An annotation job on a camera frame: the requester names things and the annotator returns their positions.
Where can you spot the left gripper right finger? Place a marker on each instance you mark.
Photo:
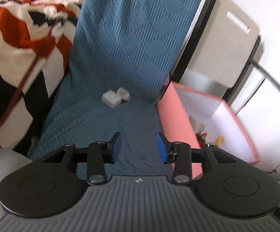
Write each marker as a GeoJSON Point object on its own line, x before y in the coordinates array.
{"type": "Point", "coordinates": [182, 155]}

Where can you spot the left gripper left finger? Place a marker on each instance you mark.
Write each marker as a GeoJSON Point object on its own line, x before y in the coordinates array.
{"type": "Point", "coordinates": [95, 155]}

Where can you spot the fluffy grey hair clip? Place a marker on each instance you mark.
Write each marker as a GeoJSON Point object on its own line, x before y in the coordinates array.
{"type": "Point", "coordinates": [197, 127]}

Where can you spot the pink storage box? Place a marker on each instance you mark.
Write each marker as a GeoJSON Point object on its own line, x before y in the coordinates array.
{"type": "Point", "coordinates": [185, 112]}

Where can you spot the white usb charger cube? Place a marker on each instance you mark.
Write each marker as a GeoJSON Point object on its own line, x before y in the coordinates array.
{"type": "Point", "coordinates": [111, 99]}

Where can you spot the small white adapter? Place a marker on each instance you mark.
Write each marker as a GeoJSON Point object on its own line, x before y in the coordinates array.
{"type": "Point", "coordinates": [124, 94]}

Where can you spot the beige plastic appliance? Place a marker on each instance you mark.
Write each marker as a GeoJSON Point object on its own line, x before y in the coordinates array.
{"type": "Point", "coordinates": [225, 44]}

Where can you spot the blue quilted sofa cover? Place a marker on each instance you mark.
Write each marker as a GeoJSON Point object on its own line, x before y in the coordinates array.
{"type": "Point", "coordinates": [118, 43]}

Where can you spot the red white black blanket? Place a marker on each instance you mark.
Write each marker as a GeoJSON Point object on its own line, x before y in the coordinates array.
{"type": "Point", "coordinates": [36, 37]}

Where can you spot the black metal frame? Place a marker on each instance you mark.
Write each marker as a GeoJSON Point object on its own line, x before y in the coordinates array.
{"type": "Point", "coordinates": [193, 41]}

